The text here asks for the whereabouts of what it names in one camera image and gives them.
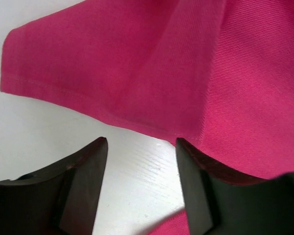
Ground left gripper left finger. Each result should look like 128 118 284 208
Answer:
0 137 108 235

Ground pink trousers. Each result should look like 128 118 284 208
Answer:
0 0 294 235

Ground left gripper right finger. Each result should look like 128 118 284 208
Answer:
176 138 294 235

